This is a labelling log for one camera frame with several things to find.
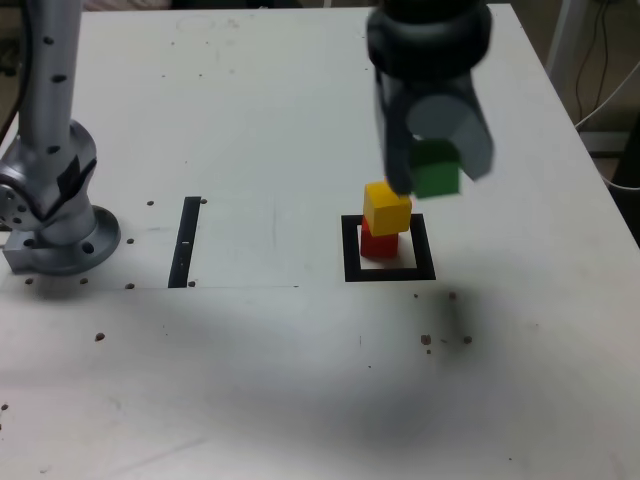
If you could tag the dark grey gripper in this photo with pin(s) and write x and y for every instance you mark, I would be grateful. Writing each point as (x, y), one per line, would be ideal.
(425, 85)

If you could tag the green cube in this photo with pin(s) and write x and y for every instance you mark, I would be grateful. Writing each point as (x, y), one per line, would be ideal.
(437, 175)

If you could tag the yellow cube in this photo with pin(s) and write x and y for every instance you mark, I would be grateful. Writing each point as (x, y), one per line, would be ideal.
(387, 212)

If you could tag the red cube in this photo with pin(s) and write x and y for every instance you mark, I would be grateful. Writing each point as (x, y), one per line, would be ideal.
(379, 246)

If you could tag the black tape square outline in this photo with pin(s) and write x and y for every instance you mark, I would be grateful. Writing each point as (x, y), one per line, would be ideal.
(390, 274)

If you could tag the black tape strip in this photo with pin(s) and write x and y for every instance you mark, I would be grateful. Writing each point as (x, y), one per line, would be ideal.
(182, 250)

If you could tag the white metal post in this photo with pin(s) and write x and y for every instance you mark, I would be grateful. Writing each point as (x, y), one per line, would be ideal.
(559, 40)

